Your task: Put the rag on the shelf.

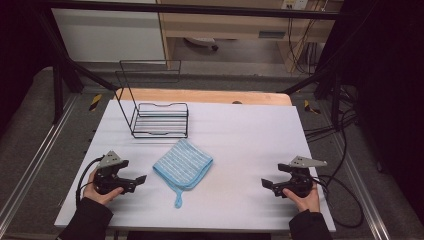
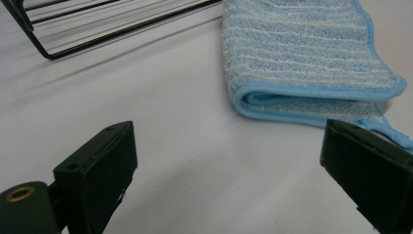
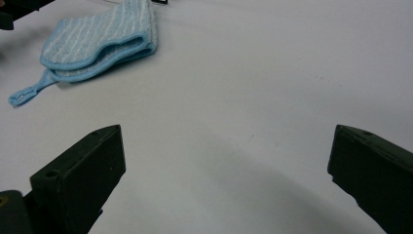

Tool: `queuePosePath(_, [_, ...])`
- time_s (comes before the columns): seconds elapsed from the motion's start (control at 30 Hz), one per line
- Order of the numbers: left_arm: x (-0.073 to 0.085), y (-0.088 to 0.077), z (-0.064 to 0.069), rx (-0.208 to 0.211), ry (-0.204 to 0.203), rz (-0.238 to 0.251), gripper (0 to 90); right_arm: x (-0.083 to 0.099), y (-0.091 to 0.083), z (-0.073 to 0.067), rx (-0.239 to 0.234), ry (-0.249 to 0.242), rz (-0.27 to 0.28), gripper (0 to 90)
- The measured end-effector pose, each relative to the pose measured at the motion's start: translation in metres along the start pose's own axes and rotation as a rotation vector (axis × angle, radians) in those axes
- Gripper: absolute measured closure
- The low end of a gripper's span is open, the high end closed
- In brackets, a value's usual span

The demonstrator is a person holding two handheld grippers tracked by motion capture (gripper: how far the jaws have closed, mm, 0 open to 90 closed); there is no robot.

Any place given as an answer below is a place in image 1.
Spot person's right hand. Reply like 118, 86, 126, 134
282, 181, 322, 214

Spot black wire rack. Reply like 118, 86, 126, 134
115, 59, 190, 140

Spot person's left hand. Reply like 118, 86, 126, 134
82, 167, 125, 206

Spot black metal frame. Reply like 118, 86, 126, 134
31, 0, 344, 126

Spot blue striped towel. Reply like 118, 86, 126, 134
152, 138, 215, 210

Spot black floor cables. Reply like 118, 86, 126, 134
304, 85, 359, 143

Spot aluminium rail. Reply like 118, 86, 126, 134
0, 95, 78, 228
332, 133, 392, 240

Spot yellow black tape marker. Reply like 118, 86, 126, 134
88, 93, 103, 112
303, 99, 322, 115

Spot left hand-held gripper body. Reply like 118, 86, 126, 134
92, 150, 136, 196

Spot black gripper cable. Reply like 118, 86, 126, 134
312, 174, 365, 230
75, 155, 105, 208

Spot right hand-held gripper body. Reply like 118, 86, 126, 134
277, 155, 329, 199

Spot black curtain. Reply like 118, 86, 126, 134
319, 0, 424, 214
0, 0, 54, 134

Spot bundle of hanging cables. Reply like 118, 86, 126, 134
287, 9, 322, 75

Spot white cabinet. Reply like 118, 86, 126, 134
50, 7, 167, 63

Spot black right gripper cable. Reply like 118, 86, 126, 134
312, 174, 365, 230

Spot white wall socket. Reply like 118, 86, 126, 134
280, 0, 310, 11

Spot light wooden desk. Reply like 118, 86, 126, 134
156, 0, 345, 74

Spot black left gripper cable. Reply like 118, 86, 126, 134
75, 155, 105, 208

